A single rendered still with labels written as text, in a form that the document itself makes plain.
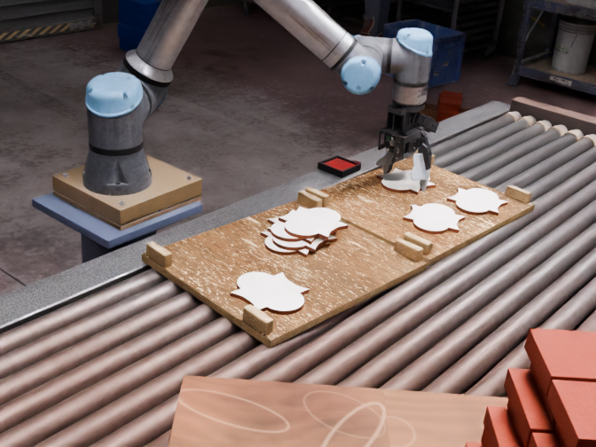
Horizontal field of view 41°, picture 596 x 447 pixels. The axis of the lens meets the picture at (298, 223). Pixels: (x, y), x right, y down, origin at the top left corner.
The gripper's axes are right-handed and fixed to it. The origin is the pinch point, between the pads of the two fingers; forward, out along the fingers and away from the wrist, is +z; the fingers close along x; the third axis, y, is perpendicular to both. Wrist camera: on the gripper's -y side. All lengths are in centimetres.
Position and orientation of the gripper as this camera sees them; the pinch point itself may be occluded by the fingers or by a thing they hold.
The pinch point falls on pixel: (405, 179)
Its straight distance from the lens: 188.2
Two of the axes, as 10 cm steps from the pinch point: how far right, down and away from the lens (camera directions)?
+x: 7.2, 3.6, -6.0
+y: -6.9, 3.3, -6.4
